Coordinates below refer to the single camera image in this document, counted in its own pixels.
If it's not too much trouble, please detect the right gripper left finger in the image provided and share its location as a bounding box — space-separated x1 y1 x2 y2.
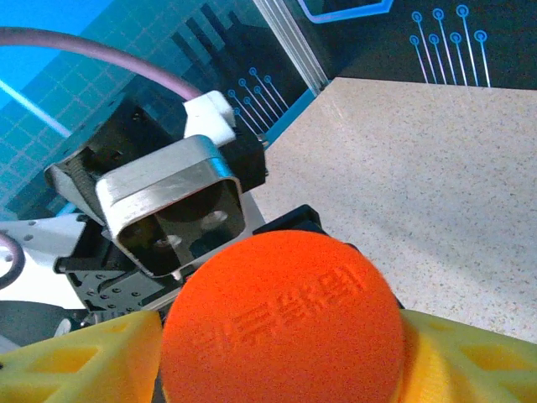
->
0 309 164 403

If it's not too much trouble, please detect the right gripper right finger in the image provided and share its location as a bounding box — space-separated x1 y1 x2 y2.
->
394 309 537 403

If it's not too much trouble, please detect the orange bottle cap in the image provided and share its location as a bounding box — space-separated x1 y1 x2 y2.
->
160 229 407 403

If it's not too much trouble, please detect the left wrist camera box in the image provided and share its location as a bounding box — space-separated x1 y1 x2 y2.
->
94 90 247 279

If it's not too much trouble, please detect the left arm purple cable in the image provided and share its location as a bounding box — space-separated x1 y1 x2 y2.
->
0 27 206 290

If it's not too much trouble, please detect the aluminium frame post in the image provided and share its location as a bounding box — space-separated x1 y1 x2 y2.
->
251 0 329 97

